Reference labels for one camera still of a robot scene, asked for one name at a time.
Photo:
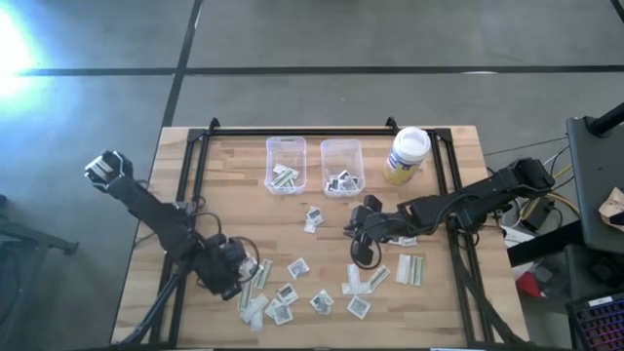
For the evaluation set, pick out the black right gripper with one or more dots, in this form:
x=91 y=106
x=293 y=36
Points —
x=370 y=224

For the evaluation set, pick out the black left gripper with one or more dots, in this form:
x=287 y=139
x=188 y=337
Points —
x=222 y=265

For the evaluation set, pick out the green striped bandage wrapper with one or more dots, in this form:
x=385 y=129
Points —
x=263 y=274
x=378 y=277
x=246 y=297
x=289 y=185
x=416 y=270
x=286 y=176

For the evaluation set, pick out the white bandage wrapper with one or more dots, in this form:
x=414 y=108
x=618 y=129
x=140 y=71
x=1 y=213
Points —
x=257 y=323
x=310 y=227
x=403 y=269
x=278 y=168
x=347 y=289
x=253 y=308
x=353 y=278

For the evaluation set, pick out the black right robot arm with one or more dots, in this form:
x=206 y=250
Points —
x=463 y=202

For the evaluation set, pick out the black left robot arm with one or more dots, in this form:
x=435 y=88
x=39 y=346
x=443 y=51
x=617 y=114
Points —
x=146 y=209

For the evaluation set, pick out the clear plastic bin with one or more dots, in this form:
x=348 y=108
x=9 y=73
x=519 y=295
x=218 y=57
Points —
x=286 y=148
x=342 y=153

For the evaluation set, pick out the yellow disinfectant wipes canister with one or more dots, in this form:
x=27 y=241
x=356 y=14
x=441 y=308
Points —
x=407 y=153

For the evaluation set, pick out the white power strip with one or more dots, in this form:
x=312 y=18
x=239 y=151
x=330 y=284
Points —
x=514 y=236

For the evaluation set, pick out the black floor stand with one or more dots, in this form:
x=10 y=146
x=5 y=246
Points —
x=68 y=247

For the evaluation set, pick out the black power adapter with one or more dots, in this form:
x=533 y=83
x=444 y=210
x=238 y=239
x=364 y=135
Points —
x=536 y=218

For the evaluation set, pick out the red object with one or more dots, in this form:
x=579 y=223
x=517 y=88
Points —
x=529 y=286

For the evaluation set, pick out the black cart leg bar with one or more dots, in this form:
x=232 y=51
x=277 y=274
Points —
x=541 y=248

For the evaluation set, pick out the dark grey cart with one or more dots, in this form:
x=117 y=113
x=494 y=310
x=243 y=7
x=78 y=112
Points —
x=595 y=170

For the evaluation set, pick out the brown paper bag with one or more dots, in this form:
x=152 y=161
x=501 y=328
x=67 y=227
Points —
x=614 y=207

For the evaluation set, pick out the black backlit keyboard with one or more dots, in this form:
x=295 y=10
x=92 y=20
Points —
x=599 y=326

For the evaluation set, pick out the black pole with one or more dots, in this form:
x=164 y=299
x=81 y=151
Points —
x=607 y=122

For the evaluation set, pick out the black metal rig frame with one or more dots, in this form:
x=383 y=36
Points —
x=317 y=131

